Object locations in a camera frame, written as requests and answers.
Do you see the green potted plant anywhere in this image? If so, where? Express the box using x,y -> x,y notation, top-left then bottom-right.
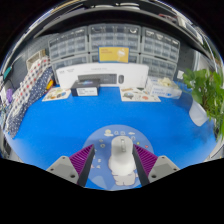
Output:
182,68 -> 224,139

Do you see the cream woven basket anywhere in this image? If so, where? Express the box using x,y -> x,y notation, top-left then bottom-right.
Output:
25,49 -> 46,69

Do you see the grey small-parts drawer cabinet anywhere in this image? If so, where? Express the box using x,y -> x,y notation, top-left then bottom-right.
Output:
139,53 -> 178,81
88,23 -> 142,54
51,53 -> 89,76
89,51 -> 141,64
47,25 -> 89,61
140,26 -> 181,61

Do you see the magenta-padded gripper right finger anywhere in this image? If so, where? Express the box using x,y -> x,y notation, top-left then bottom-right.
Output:
132,143 -> 182,187

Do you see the purple bag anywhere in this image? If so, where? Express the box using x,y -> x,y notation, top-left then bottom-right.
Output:
5,88 -> 14,104

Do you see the white computer mouse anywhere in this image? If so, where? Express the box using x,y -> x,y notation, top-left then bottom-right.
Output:
107,135 -> 138,177

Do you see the round blue cartoon mouse pad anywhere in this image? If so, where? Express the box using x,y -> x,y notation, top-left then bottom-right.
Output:
81,124 -> 155,192

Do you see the yellow card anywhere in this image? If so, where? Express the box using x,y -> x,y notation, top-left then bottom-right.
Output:
98,46 -> 130,64

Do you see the small black box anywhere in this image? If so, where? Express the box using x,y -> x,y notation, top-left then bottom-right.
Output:
70,78 -> 101,98

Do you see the teal object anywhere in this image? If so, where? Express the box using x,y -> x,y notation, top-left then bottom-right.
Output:
2,66 -> 13,80

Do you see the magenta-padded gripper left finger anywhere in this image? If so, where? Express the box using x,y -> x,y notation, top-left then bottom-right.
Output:
45,143 -> 96,188

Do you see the colourful picture card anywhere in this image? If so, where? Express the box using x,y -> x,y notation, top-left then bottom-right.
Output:
119,85 -> 162,103
41,87 -> 72,102

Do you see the grey pegboard panel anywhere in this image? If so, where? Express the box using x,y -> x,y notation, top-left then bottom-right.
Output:
16,33 -> 51,71

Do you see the small yellow object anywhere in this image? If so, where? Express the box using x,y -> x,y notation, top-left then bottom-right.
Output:
45,79 -> 54,91

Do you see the white plant pot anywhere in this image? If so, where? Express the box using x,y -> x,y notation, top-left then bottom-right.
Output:
188,99 -> 210,128

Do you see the clear plastic box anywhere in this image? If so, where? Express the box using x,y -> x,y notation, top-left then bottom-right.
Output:
146,76 -> 184,100

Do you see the red blue checkered cloth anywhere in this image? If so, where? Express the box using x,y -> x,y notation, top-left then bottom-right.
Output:
9,56 -> 52,114

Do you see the navy white-dotted cloth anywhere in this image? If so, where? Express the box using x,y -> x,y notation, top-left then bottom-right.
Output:
4,66 -> 54,138

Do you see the long white keyboard box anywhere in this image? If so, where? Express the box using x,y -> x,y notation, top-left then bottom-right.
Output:
55,62 -> 150,89

